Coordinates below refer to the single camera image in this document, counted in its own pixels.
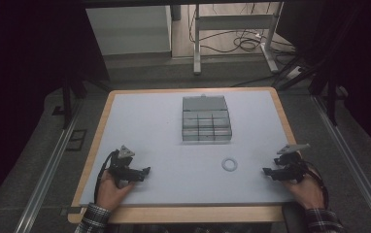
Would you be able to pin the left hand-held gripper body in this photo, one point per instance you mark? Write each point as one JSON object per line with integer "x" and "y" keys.
{"x": 122, "y": 168}

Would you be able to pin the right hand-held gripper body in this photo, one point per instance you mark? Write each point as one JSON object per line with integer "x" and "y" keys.
{"x": 291, "y": 168}

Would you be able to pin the person's left hand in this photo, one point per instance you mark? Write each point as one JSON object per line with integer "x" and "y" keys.
{"x": 112, "y": 194}

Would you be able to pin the person's right hand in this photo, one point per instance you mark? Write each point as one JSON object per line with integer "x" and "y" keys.
{"x": 306, "y": 193}

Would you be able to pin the pale grey table mat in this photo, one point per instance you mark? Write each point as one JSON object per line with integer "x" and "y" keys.
{"x": 174, "y": 168}

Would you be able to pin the clear plastic compartment box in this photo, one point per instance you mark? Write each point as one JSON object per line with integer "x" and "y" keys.
{"x": 206, "y": 119}

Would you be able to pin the black metal stand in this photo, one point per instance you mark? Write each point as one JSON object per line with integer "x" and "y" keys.
{"x": 67, "y": 103}
{"x": 330, "y": 97}

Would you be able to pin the white power strip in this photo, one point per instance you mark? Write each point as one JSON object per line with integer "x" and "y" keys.
{"x": 294, "y": 72}

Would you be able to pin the white cabinet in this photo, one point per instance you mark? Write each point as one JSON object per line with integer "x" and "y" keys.
{"x": 128, "y": 30}

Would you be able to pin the aluminium floor rail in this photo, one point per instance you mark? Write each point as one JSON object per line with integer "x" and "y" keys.
{"x": 44, "y": 181}
{"x": 352, "y": 161}

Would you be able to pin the white metal desk frame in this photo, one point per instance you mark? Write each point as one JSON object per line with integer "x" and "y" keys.
{"x": 235, "y": 22}

